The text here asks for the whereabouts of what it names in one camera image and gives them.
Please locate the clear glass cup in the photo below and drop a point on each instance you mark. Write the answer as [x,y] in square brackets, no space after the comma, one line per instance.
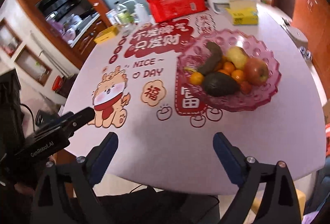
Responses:
[127,29]

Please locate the orange tangerine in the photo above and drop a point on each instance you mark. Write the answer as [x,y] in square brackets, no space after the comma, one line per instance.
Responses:
[196,78]

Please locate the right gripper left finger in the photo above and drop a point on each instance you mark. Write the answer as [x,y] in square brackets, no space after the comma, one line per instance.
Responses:
[65,193]

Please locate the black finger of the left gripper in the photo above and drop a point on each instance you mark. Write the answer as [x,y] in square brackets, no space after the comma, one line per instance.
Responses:
[69,119]

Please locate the yellow flat box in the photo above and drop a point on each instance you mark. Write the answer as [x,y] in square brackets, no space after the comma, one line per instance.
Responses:
[106,34]

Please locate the wooden cabinet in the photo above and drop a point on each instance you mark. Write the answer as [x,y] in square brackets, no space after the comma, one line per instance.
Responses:
[312,18]

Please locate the dark avocado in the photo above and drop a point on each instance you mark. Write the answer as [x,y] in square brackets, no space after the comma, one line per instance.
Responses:
[218,84]

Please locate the clear green label bottle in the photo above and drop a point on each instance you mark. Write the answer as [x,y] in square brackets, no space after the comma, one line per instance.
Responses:
[123,14]

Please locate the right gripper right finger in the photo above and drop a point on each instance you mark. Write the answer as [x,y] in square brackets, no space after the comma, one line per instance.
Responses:
[279,202]

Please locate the yellow tissue box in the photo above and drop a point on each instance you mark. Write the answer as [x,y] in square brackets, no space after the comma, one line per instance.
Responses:
[242,12]

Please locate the overripe brown banana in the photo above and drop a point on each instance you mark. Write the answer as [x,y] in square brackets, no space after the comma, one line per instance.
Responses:
[212,62]

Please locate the red lychee fruit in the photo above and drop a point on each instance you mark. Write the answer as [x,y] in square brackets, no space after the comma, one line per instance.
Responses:
[245,88]

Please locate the pink plastic fruit tray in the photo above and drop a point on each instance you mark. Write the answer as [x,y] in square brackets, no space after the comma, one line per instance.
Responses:
[193,99]

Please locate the red yellow apple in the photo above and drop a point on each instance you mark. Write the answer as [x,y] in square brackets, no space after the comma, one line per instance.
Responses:
[257,72]

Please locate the printed red white tablecloth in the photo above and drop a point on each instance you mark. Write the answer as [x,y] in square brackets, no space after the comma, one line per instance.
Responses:
[137,87]

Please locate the white plastic bottle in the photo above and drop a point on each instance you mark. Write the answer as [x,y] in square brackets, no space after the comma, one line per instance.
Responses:
[141,13]

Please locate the yellow pear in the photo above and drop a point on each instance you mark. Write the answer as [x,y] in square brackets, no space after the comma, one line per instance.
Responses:
[237,56]

